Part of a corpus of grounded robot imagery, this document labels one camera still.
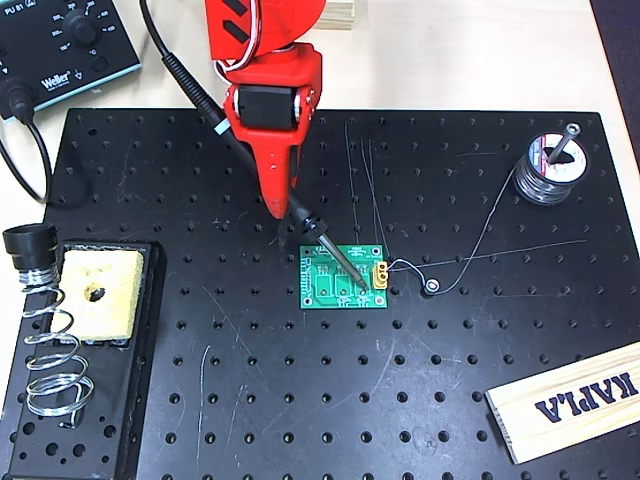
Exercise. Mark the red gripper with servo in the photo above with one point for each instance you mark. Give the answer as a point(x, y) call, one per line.
point(265, 107)

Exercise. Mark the black soldering iron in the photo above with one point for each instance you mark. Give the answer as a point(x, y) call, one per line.
point(310, 222)

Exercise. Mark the red robot arm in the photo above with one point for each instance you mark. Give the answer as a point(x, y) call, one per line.
point(295, 20)

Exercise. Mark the green circuit board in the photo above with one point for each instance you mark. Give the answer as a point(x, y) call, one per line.
point(312, 290)

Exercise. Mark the teal black Weller soldering station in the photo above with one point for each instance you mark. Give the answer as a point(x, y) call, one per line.
point(110, 50)

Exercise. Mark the yellow power connector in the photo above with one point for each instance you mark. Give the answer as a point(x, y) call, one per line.
point(381, 282)

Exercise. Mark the stack of wooden planks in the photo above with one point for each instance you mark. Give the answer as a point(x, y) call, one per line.
point(340, 15)

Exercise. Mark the screw with washer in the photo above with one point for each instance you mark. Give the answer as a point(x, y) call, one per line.
point(431, 286)

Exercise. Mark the yellow cleaning sponge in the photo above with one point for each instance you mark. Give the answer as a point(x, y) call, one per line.
point(115, 300)

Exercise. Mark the black perforated breadboard plate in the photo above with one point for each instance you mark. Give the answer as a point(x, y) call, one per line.
point(300, 400)

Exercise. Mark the metal bolt through spool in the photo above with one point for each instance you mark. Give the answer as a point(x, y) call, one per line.
point(562, 145)

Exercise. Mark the black stand with spring holder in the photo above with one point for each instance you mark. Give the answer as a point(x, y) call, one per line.
point(100, 450)

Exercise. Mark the wooden plank with KAPLA print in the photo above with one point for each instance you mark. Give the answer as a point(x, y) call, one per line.
point(575, 400)

